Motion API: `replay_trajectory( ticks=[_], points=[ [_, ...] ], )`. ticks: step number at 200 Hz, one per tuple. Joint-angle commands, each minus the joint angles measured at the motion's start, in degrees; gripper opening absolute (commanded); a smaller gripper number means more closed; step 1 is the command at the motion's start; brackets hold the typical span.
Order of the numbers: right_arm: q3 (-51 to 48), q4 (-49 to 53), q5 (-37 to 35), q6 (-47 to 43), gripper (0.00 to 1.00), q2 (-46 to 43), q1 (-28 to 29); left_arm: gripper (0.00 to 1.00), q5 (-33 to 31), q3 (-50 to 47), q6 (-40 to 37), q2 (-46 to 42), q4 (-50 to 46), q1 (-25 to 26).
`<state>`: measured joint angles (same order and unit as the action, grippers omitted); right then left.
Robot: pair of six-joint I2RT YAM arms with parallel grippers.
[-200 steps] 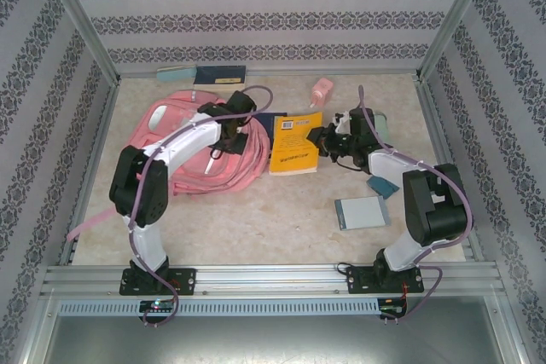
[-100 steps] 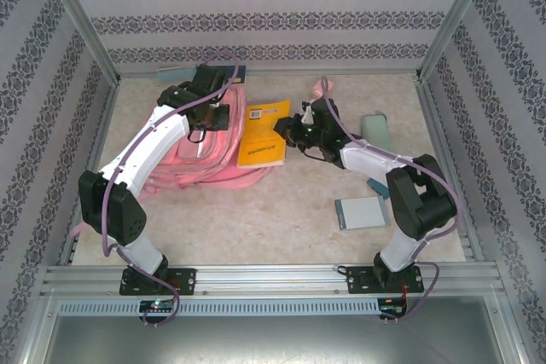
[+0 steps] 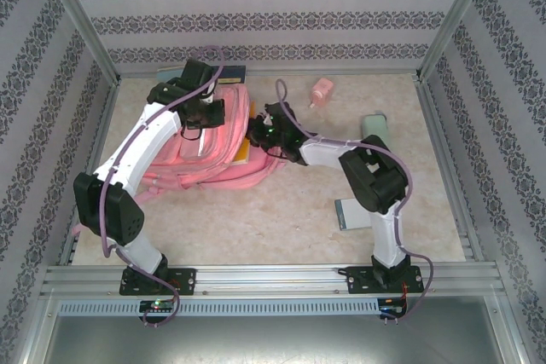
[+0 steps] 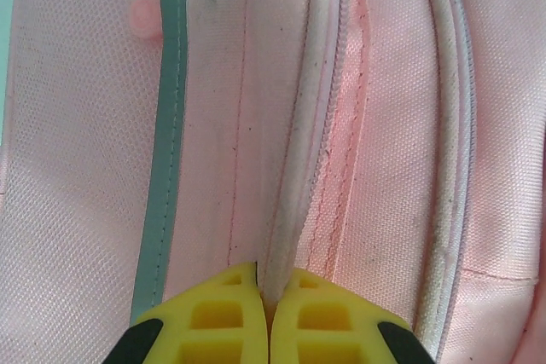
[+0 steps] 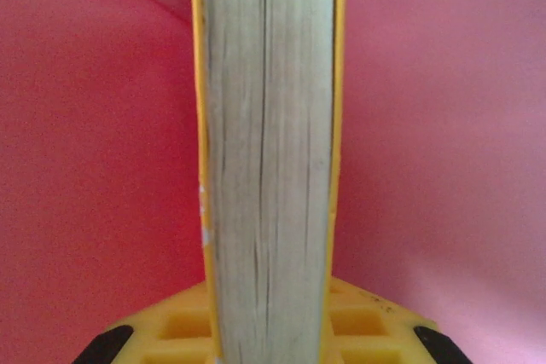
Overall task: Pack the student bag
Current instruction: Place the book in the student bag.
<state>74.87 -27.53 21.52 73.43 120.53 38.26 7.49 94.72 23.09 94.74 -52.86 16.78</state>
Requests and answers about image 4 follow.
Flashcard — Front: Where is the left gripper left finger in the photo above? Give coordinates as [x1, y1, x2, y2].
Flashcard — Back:
[102, 261, 271, 364]

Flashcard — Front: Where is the pink backpack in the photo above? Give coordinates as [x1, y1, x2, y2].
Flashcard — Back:
[0, 0, 546, 364]

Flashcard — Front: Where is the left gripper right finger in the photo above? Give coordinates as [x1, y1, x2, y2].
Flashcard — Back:
[270, 268, 437, 364]

